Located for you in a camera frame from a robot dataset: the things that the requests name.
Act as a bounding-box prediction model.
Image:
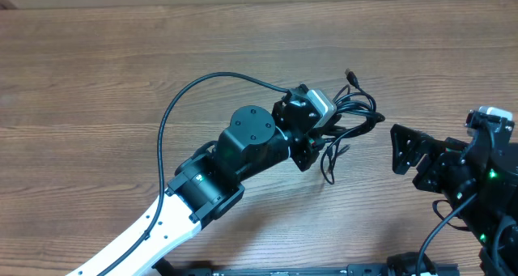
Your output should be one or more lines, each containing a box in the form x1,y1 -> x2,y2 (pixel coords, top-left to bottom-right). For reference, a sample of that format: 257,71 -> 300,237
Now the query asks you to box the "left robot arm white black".
72,101 -> 334,275

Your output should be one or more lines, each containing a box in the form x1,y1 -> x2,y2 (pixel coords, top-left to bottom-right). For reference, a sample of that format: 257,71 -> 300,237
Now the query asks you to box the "black cable silver plug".
320,129 -> 352,185

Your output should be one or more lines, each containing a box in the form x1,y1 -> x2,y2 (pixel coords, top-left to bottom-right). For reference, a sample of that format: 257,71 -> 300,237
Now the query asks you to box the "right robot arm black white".
390,116 -> 517,275

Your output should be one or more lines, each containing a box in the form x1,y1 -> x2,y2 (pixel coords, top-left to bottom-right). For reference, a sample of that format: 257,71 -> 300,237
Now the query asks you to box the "black USB cable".
319,68 -> 386,147

